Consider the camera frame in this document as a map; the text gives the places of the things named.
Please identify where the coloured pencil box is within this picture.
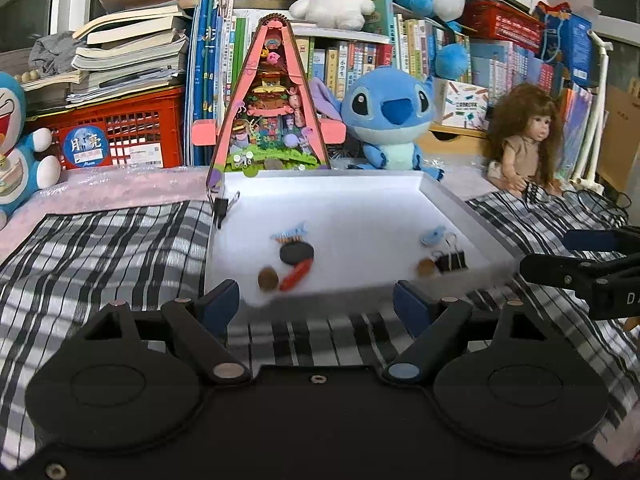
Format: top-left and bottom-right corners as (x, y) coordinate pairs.
(432, 77), (490, 131)

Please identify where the stack of worn books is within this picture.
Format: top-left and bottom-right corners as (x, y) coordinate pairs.
(20, 0), (207, 107)

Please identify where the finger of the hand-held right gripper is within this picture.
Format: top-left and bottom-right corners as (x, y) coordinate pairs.
(520, 254), (608, 291)
(562, 226), (640, 261)

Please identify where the black cable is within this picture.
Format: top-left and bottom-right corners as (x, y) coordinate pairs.
(562, 189), (634, 227)

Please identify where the black and white checked blanket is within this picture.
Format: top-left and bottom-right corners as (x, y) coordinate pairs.
(0, 192), (640, 461)

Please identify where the white tray box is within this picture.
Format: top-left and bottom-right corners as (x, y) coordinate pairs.
(204, 169), (523, 309)

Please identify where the blue cardboard box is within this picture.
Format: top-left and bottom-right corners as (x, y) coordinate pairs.
(532, 0), (594, 87)

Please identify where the red plastic basket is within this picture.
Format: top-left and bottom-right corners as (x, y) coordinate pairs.
(462, 0), (546, 54)

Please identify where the small black binder clip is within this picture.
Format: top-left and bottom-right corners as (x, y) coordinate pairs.
(214, 191), (241, 231)

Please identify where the pink blanket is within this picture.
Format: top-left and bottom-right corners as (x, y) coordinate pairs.
(0, 165), (217, 252)

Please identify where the red basket with round sticker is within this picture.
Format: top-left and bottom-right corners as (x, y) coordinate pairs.
(25, 86), (187, 170)

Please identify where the row of green spined books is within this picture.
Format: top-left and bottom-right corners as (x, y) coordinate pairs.
(295, 0), (471, 107)

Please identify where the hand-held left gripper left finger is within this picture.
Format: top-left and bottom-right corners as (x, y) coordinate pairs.
(75, 281), (251, 385)

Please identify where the blue robot cat plush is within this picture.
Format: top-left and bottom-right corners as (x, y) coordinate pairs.
(0, 71), (62, 231)

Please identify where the black pebble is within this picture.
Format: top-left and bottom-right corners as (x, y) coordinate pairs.
(279, 243), (316, 266)

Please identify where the row of tall thin books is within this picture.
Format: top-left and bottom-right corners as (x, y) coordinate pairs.
(184, 0), (251, 167)

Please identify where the white pipe rack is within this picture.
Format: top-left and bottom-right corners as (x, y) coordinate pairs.
(570, 30), (614, 192)

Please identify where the blue alien plush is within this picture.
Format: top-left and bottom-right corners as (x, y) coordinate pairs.
(312, 66), (446, 182)

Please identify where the pink A-frame miniature house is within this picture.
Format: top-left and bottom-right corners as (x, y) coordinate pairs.
(191, 12), (347, 202)

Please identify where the row of blue spined books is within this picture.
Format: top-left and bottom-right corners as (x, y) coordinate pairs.
(467, 40), (571, 111)

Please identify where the grey cloth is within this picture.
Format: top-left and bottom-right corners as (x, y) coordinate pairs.
(29, 31), (87, 79)

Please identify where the doll with brown hair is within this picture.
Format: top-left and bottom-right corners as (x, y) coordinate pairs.
(485, 84), (563, 202)

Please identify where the large black binder clip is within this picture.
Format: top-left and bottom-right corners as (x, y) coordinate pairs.
(433, 234), (469, 275)

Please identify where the orange toy carrot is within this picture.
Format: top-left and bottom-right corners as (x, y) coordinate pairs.
(279, 260), (315, 292)

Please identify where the wooden drawer box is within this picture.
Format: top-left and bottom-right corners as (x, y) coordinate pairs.
(427, 122), (495, 159)

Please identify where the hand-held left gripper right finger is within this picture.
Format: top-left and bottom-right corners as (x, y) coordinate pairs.
(382, 281), (561, 383)

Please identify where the row of colourful folders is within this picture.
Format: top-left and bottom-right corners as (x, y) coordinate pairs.
(555, 80), (597, 182)

